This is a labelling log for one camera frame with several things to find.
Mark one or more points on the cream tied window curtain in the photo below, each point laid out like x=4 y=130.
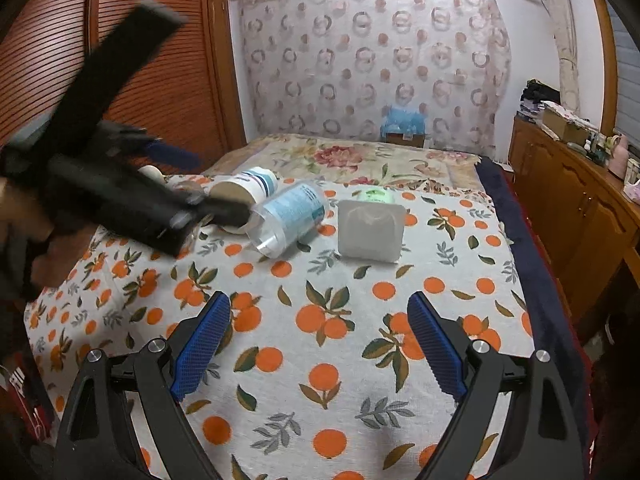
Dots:
x=561 y=13

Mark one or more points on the patterned lace wall curtain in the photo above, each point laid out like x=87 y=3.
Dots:
x=335 y=67

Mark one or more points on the white paper cup blue stripes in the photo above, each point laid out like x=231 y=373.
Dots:
x=249 y=187

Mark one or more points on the dark blue blanket edge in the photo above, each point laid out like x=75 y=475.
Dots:
x=552 y=330

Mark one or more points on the pink thermos bottle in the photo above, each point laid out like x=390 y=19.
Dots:
x=617 y=163

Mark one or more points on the white square plastic container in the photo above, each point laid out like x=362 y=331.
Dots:
x=371 y=226

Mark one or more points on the clear plastic cup blue label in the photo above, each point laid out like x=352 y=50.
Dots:
x=286 y=217

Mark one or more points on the wooden sideboard cabinet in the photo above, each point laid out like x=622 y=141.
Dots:
x=587 y=227

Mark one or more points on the cardboard box on sideboard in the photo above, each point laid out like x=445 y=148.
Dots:
x=568 y=128

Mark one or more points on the grey window roller shutter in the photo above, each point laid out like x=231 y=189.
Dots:
x=628 y=75

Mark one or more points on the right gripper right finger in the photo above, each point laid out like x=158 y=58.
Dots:
x=539 y=437

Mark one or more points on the wooden slatted wardrobe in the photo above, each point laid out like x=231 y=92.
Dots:
x=187 y=95

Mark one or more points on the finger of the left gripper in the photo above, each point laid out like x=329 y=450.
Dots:
x=195 y=209
x=138 y=144

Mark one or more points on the cream steel-lined mug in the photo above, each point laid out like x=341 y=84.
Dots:
x=152 y=173

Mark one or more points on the blue plastic bag on box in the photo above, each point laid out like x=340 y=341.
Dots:
x=404 y=127

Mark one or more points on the floral bed blanket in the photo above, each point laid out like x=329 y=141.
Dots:
x=293 y=156

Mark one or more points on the orange print tablecloth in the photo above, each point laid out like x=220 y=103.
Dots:
x=319 y=375

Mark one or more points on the stack of dark clothes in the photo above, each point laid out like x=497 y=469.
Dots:
x=533 y=96

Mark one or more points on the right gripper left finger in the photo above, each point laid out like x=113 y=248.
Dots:
x=96 y=439

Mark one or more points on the person's left hand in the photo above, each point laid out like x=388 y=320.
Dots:
x=20 y=211

